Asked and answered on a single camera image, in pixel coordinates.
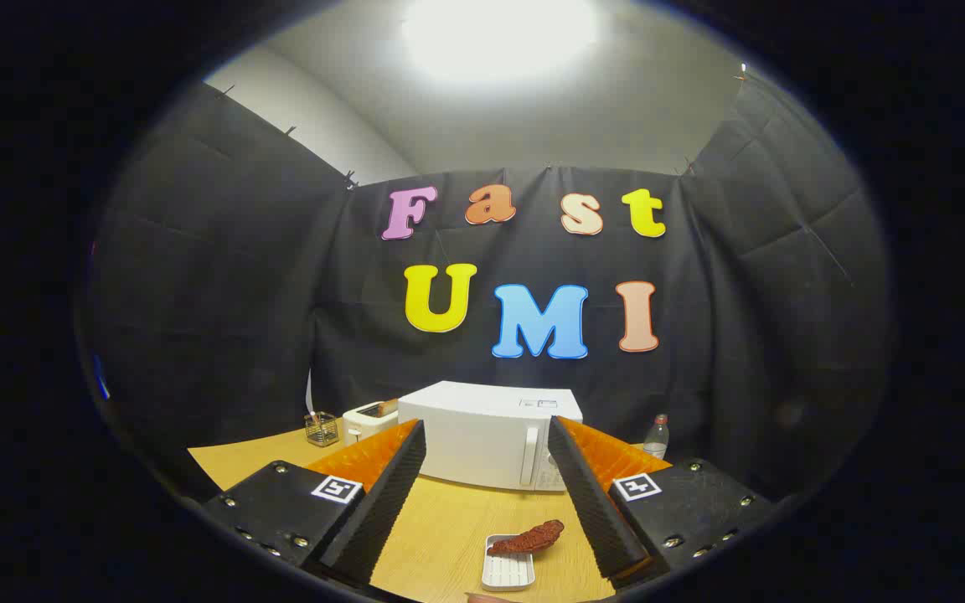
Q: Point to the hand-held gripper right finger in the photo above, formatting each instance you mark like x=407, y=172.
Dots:
x=596, y=511

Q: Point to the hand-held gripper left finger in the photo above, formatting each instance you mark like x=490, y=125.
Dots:
x=382, y=511

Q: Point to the brown grilled meat piece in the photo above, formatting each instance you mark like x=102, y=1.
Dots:
x=533, y=538

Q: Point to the white toaster oven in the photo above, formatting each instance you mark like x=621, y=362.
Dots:
x=482, y=435

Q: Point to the white bread toaster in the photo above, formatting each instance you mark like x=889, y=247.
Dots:
x=358, y=425

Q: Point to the clear plastic water bottle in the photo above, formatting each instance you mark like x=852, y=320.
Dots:
x=656, y=440

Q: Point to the toast slice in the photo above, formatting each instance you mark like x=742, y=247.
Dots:
x=387, y=407

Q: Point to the small white ribbed tray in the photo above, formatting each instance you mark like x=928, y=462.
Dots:
x=506, y=571

